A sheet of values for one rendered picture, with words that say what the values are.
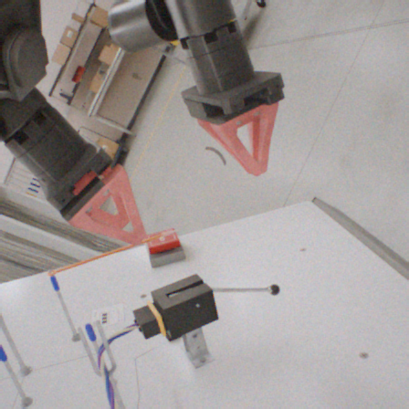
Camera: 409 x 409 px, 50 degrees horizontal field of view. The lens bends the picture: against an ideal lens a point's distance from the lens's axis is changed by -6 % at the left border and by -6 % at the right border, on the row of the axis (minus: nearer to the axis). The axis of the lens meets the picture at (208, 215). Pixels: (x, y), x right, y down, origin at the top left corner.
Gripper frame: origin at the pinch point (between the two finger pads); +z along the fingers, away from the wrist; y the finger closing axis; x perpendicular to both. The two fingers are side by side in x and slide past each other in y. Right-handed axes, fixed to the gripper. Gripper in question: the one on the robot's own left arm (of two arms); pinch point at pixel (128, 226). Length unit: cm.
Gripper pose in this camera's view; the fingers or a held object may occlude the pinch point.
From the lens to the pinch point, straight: 47.3
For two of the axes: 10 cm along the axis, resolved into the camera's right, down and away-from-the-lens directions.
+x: 7.0, -7.0, 1.2
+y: 4.3, 2.8, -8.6
